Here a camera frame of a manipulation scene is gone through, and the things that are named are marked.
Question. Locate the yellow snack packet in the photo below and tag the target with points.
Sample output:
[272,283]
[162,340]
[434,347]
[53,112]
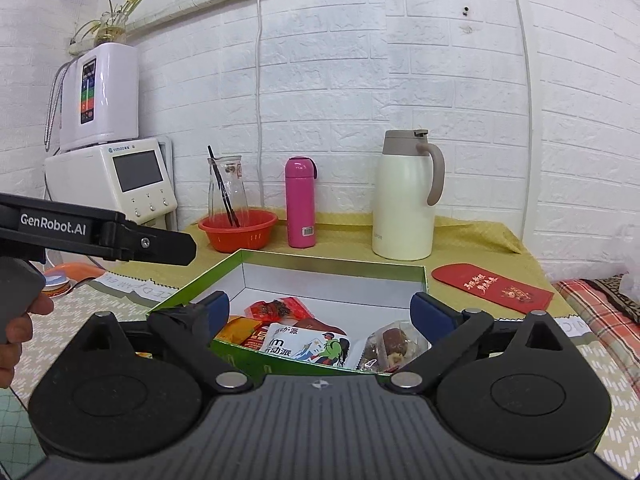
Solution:
[240,332]

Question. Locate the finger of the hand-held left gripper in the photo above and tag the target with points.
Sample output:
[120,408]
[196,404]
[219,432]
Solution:
[155,247]

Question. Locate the green cardboard box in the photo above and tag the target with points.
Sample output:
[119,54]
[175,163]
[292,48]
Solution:
[320,285]

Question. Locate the red envelope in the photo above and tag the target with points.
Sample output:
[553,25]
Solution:
[492,287]

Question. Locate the red wrapped snack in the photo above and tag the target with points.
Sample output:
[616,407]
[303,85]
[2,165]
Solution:
[277,310]

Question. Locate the pink thermos bottle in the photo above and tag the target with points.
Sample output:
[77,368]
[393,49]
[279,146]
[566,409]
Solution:
[300,205]

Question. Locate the white hiker print snack packet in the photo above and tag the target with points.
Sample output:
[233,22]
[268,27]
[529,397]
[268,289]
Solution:
[310,347]

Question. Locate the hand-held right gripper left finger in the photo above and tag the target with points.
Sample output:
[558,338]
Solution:
[216,312]

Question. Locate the red plastic basket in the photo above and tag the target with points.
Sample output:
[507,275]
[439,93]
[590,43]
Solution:
[237,232]

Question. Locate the patterned tablecloth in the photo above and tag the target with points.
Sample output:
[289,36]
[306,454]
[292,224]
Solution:
[615,410]

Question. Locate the glass carafe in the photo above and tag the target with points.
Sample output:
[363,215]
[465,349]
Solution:
[235,185]

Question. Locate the leopard print cloth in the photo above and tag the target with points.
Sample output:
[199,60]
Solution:
[605,300]

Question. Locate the clear wrapped date snack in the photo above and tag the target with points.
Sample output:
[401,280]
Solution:
[392,345]

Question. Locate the black stirrer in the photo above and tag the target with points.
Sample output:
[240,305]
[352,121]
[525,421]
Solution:
[222,185]

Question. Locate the orange tray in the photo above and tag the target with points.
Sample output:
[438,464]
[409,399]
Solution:
[70,277]

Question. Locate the potted green plant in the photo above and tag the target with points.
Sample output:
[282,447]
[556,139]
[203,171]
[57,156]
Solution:
[112,22]

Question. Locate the white water dispenser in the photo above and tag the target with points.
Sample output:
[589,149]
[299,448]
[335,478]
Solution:
[85,180]

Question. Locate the clear plastic bag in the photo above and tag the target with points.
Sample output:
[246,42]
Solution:
[631,260]

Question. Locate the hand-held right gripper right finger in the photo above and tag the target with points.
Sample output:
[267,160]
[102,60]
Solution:
[430,312]

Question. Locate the cream thermos jug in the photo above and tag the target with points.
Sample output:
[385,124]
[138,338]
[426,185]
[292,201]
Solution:
[400,210]

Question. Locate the person's left hand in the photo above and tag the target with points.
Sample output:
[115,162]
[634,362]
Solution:
[17,335]

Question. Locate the white water purifier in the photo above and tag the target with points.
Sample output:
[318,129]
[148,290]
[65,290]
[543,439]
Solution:
[115,95]

